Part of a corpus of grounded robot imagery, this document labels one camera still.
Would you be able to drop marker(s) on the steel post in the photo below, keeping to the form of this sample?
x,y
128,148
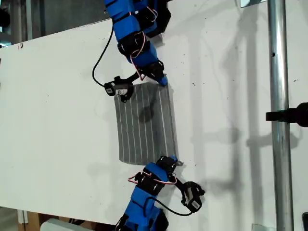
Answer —
x,y
279,72

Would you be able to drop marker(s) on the white box under table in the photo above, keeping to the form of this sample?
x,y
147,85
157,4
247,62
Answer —
x,y
55,226

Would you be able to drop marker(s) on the grey white-striped towel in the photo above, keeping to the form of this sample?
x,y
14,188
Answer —
x,y
134,134

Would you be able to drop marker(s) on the white table bracket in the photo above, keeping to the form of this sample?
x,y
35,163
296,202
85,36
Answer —
x,y
22,216

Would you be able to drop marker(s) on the black camera stalk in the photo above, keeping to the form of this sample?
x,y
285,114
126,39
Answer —
x,y
179,184
131,77

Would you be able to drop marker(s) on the wooden table leg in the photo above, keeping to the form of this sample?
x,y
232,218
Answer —
x,y
32,222

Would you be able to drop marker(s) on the small dark corner clip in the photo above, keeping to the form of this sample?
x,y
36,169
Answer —
x,y
21,45

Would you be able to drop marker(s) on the dark flat device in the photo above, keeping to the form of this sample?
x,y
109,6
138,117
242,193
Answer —
x,y
305,222

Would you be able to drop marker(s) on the black camera box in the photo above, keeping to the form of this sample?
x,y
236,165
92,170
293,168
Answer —
x,y
192,197
115,87

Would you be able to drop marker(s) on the black round object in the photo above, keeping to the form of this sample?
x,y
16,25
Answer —
x,y
3,16

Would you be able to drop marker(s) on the black post clamp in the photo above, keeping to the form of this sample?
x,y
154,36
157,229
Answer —
x,y
296,115

